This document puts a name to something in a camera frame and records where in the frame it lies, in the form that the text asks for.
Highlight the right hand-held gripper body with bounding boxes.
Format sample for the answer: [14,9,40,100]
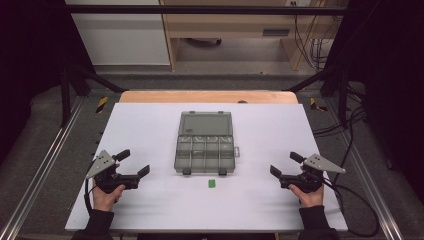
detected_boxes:
[279,153,347,194]

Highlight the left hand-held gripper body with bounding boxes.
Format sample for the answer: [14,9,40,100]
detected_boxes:
[85,149,141,195]

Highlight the grey clear compartment box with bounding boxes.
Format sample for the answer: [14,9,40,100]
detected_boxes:
[173,110,241,177]

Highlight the person's left hand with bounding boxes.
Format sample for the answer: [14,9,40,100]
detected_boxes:
[91,184,127,213]

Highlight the person's right hand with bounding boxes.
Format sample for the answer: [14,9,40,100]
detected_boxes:
[288,184,325,208]

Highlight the white board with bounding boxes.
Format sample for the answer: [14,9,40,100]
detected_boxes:
[64,102,349,233]

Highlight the wooden table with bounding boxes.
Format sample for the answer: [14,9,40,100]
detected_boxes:
[119,89,299,105]

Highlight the white cabinet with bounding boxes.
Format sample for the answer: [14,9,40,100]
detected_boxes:
[64,0,171,67]

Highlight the black curtain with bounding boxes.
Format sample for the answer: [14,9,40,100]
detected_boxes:
[324,0,424,201]
[0,0,96,164]

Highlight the light wooden desk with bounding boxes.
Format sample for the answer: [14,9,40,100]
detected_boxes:
[159,0,348,72]

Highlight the black horizontal bar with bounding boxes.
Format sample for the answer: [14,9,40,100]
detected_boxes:
[64,4,351,16]

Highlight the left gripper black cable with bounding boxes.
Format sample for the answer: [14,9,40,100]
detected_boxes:
[83,178,98,215]

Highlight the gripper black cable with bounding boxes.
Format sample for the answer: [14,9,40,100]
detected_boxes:
[321,178,381,238]
[83,178,98,215]

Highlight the black floor cables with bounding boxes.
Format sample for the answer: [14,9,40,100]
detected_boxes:
[312,84,369,186]

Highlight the metal floor rail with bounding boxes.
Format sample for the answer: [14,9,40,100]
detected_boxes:
[324,99,405,240]
[0,96,85,240]

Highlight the yellow-handled tool left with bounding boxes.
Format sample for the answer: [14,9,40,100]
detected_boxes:
[95,96,110,114]

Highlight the yellow-handled tool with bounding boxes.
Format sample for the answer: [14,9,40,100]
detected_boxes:
[309,97,329,113]
[95,96,110,114]

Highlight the yellow-handled tool right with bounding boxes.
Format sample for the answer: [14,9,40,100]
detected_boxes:
[309,97,329,113]

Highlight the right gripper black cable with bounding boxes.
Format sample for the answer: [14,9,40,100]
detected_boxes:
[321,178,381,238]

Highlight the black frame strut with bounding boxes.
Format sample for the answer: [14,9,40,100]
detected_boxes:
[59,64,129,128]
[282,64,352,127]

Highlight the bundle of hanging cables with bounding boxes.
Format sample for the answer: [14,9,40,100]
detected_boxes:
[293,13,336,72]

